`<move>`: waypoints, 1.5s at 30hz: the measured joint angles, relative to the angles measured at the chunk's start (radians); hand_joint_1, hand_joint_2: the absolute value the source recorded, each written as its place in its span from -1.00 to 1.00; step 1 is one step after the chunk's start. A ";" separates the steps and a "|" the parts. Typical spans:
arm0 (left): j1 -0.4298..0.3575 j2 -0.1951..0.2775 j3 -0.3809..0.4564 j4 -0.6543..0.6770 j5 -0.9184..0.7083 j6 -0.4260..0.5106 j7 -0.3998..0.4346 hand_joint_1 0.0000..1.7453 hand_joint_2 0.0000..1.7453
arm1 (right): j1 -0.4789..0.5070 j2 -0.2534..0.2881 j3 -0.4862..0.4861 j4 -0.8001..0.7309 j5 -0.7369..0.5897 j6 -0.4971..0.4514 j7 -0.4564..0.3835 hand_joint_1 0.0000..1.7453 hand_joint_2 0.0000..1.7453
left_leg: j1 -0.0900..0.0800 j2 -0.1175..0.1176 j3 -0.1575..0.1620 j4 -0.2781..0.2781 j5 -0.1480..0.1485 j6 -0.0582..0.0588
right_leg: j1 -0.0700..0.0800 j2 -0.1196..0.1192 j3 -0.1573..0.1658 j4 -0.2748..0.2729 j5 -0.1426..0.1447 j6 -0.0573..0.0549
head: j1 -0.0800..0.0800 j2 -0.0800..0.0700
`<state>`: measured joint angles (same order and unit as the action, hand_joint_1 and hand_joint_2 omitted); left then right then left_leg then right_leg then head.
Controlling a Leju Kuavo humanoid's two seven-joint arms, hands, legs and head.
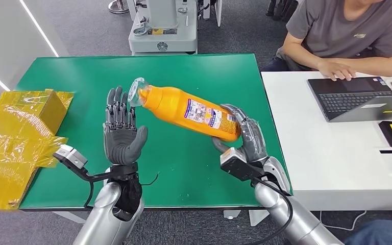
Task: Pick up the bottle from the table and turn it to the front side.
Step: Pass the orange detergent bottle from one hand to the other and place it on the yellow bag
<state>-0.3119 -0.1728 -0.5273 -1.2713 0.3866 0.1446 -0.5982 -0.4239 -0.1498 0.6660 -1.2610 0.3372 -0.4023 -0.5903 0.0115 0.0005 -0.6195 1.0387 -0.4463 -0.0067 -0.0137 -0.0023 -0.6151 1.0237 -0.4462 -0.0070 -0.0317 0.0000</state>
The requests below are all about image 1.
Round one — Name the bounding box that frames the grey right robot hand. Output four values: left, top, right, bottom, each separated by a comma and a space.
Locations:
211, 103, 270, 163

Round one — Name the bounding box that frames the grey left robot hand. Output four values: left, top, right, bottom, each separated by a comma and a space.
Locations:
103, 86, 149, 166

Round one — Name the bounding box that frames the orange plastic bottle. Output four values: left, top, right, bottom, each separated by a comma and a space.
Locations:
127, 77, 242, 143

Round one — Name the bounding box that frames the green table mat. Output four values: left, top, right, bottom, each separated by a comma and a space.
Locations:
15, 53, 293, 210

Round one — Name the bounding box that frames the white desk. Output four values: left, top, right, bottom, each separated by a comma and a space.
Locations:
261, 69, 392, 224

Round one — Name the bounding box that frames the dark grey laptop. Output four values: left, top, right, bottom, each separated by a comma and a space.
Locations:
307, 76, 392, 123

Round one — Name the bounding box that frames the yellow film-wrapped cardboard box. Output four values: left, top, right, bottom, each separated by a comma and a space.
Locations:
0, 88, 75, 211

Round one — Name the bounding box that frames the person's hand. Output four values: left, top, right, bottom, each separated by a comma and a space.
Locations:
317, 59, 357, 82

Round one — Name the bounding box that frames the pale grey machine base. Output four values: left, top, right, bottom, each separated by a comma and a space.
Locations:
128, 0, 199, 55

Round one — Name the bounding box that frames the round metal stand base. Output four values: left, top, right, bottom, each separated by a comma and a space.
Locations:
108, 0, 130, 14

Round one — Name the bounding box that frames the black chair base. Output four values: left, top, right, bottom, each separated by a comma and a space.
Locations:
266, 0, 299, 22

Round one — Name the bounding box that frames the person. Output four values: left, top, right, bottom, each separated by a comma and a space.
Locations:
261, 0, 392, 82

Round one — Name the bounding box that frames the person's leg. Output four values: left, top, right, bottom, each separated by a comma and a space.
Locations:
345, 219, 392, 245

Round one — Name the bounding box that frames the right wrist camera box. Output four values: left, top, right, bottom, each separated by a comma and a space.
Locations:
219, 147, 266, 182

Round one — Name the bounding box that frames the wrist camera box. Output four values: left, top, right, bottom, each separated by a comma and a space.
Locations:
219, 147, 266, 182
53, 144, 110, 183

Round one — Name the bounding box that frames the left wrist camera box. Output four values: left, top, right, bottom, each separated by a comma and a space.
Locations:
53, 144, 110, 183

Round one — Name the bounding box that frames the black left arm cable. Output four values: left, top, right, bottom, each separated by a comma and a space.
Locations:
83, 181, 95, 209

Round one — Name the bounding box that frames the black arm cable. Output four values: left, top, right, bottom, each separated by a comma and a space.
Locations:
250, 177, 294, 245
83, 181, 95, 209

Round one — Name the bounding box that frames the white table frame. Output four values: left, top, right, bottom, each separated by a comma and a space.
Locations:
52, 209, 271, 227

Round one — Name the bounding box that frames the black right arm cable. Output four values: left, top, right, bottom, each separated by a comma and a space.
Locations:
250, 177, 294, 245

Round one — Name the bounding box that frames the white floor cable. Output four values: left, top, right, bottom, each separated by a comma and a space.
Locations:
319, 210, 367, 232

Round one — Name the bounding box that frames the long white wall light strip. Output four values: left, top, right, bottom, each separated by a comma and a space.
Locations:
18, 0, 60, 58

